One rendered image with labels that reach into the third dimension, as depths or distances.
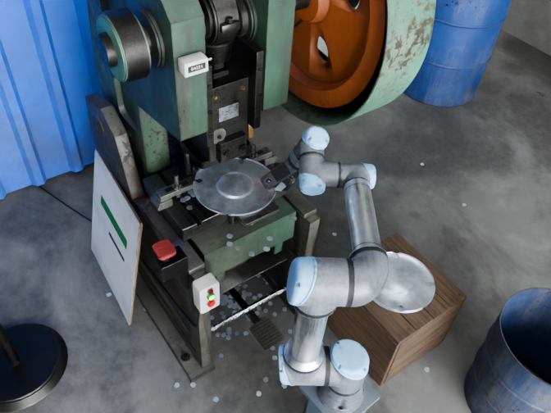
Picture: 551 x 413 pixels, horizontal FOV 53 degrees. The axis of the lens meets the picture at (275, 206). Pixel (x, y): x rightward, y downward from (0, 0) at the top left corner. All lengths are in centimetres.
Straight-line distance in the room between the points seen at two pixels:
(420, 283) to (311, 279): 105
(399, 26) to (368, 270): 66
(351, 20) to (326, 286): 84
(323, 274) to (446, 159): 227
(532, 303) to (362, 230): 109
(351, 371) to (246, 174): 77
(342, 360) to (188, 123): 81
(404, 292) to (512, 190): 138
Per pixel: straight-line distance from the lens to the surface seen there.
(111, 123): 207
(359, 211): 146
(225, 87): 169
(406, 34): 158
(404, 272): 228
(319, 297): 129
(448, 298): 228
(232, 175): 193
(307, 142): 159
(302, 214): 202
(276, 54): 169
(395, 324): 214
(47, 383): 242
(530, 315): 242
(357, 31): 173
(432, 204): 314
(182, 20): 146
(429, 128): 367
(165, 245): 176
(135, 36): 149
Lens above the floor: 210
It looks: 46 degrees down
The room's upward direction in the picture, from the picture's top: 5 degrees clockwise
